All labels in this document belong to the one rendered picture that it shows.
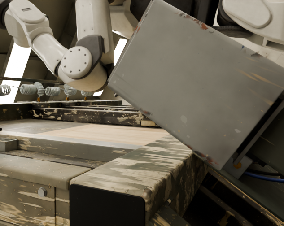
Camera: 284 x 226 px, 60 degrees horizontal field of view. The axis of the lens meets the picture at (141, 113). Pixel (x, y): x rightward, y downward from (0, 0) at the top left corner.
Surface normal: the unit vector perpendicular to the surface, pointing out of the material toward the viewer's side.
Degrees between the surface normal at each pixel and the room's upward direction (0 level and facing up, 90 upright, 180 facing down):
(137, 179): 57
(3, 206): 90
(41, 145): 90
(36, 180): 90
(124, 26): 102
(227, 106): 90
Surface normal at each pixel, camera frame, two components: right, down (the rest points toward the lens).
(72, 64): -0.21, -0.22
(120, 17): -0.48, 0.72
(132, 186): 0.01, -1.00
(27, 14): 0.26, -0.61
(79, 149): -0.40, 0.06
